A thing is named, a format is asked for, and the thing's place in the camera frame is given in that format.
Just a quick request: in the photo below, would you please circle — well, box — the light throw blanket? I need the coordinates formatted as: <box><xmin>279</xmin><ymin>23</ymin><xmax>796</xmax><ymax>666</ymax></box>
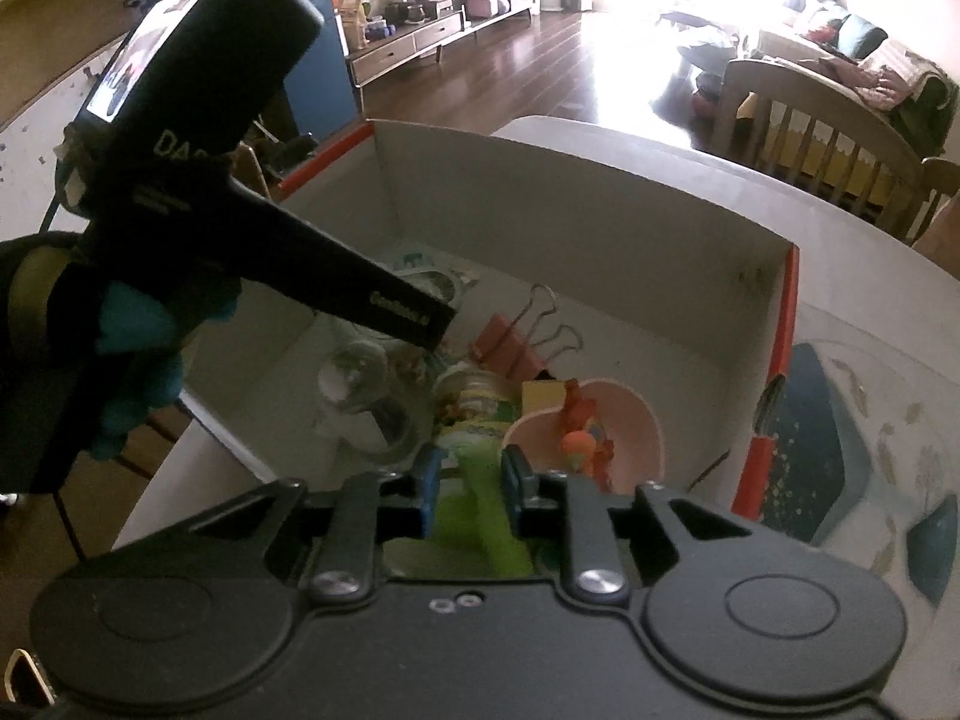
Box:
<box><xmin>854</xmin><ymin>37</ymin><xmax>951</xmax><ymax>141</ymax></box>

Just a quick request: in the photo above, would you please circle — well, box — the grey floor cushion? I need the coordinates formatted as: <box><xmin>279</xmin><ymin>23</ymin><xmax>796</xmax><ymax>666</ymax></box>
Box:
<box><xmin>674</xmin><ymin>22</ymin><xmax>740</xmax><ymax>80</ymax></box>

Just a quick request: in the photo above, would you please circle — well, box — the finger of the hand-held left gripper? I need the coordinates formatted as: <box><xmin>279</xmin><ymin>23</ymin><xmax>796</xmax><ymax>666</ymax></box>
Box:
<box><xmin>416</xmin><ymin>298</ymin><xmax>461</xmax><ymax>353</ymax></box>

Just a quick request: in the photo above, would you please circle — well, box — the pink binder clip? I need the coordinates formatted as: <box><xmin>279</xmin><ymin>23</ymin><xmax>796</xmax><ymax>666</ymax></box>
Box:
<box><xmin>510</xmin><ymin>323</ymin><xmax>584</xmax><ymax>381</ymax></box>
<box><xmin>472</xmin><ymin>284</ymin><xmax>560</xmax><ymax>370</ymax></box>

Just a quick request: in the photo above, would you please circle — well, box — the red orange toy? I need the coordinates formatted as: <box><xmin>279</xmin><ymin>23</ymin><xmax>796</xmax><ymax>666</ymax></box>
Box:
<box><xmin>558</xmin><ymin>382</ymin><xmax>617</xmax><ymax>482</ymax></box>

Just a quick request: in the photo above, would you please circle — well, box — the coffee table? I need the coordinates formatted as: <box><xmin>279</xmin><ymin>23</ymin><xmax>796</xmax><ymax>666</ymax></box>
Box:
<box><xmin>659</xmin><ymin>8</ymin><xmax>722</xmax><ymax>32</ymax></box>

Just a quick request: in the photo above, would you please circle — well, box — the white leaf print tablecloth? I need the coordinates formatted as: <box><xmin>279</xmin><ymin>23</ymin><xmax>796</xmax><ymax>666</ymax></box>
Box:
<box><xmin>491</xmin><ymin>114</ymin><xmax>960</xmax><ymax>691</ymax></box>

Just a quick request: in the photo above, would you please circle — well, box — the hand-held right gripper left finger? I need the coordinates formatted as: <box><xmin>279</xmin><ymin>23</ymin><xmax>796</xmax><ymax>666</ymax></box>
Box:
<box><xmin>184</xmin><ymin>444</ymin><xmax>443</xmax><ymax>607</ymax></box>

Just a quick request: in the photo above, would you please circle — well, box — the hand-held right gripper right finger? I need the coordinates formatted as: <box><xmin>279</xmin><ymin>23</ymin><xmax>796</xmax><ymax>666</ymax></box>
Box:
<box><xmin>500</xmin><ymin>446</ymin><xmax>758</xmax><ymax>607</ymax></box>

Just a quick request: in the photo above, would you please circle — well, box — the black cable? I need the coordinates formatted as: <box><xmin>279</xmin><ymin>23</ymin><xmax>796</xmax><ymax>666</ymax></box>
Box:
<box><xmin>51</xmin><ymin>493</ymin><xmax>89</xmax><ymax>562</ymax></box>

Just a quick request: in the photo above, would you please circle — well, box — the red cardboard box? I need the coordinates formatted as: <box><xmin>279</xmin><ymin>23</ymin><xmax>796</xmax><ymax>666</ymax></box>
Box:
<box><xmin>112</xmin><ymin>118</ymin><xmax>804</xmax><ymax>578</ymax></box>

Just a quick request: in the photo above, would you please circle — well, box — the green white tube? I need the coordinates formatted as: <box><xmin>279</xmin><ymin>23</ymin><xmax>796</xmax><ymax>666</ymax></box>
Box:
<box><xmin>433</xmin><ymin>363</ymin><xmax>523</xmax><ymax>459</ymax></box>

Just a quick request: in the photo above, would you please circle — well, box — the beige sofa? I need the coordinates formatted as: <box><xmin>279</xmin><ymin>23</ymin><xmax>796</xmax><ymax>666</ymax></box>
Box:
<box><xmin>757</xmin><ymin>0</ymin><xmax>950</xmax><ymax>145</ymax></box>

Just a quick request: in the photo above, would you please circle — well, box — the person's left hand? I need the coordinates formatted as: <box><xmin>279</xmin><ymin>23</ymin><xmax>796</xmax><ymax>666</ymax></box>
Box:
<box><xmin>91</xmin><ymin>276</ymin><xmax>242</xmax><ymax>460</ymax></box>

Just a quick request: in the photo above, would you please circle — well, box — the beige towel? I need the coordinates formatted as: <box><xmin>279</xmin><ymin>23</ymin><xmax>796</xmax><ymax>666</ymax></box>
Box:
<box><xmin>918</xmin><ymin>195</ymin><xmax>960</xmax><ymax>280</ymax></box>

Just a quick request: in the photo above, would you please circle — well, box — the clear plastic cup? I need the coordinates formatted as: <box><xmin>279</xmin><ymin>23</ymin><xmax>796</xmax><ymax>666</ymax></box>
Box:
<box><xmin>315</xmin><ymin>337</ymin><xmax>392</xmax><ymax>422</ymax></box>

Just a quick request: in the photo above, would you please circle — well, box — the green plastic stick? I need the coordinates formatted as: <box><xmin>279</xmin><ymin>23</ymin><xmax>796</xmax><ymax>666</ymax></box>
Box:
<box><xmin>435</xmin><ymin>450</ymin><xmax>542</xmax><ymax>579</ymax></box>

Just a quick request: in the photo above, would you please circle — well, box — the pink heart-shaped bowl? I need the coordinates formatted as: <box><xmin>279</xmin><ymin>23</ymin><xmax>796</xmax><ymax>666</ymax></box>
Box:
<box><xmin>502</xmin><ymin>378</ymin><xmax>665</xmax><ymax>494</ymax></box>

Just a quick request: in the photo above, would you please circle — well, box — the clear round container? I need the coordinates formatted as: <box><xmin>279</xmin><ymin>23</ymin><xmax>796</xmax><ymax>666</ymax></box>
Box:
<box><xmin>318</xmin><ymin>390</ymin><xmax>433</xmax><ymax>470</ymax></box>

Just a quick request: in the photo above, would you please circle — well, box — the small yellow box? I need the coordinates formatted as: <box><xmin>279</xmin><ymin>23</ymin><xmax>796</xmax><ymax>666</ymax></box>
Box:
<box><xmin>520</xmin><ymin>380</ymin><xmax>564</xmax><ymax>418</ymax></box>

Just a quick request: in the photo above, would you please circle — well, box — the wooden television cabinet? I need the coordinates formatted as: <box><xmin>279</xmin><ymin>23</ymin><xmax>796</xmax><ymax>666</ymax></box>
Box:
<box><xmin>344</xmin><ymin>0</ymin><xmax>542</xmax><ymax>88</ymax></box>

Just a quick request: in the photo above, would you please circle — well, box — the teal cushion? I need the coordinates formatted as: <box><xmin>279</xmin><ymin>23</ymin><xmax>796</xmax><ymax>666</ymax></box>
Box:
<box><xmin>835</xmin><ymin>10</ymin><xmax>890</xmax><ymax>58</ymax></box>

